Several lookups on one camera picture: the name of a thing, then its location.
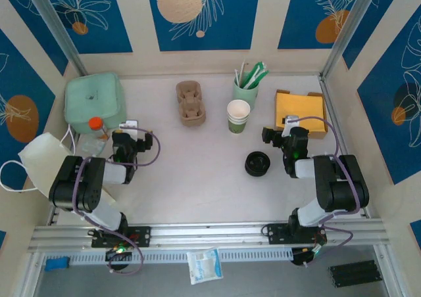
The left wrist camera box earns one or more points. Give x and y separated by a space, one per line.
129 125

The printed white paper bag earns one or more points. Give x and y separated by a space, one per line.
42 155

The straws and stirrers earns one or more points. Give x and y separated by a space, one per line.
237 77

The cardboard napkin box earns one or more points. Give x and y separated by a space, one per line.
301 136

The black ribbed bars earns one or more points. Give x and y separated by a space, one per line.
355 274

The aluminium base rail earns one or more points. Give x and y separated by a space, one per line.
210 233

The mint green straw holder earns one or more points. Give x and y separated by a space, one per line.
246 95

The aluminium corner post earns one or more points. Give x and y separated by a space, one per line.
352 24
55 24

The aluminium side rail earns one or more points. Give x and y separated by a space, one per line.
331 104

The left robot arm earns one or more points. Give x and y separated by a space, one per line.
105 215

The white wrapped straw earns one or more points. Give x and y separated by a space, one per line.
250 79

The green wrapped straw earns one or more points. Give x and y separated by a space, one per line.
254 75
258 78

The aluminium frame strut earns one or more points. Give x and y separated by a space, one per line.
31 277
387 270

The white blue plastic packet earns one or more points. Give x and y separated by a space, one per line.
205 265

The cardboard cup carrier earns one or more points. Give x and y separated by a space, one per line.
190 103

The mint green lidded container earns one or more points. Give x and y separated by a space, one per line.
92 100

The clear bottle orange cap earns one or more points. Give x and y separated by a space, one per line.
96 123

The yellow paper napkin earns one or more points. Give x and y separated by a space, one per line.
306 108

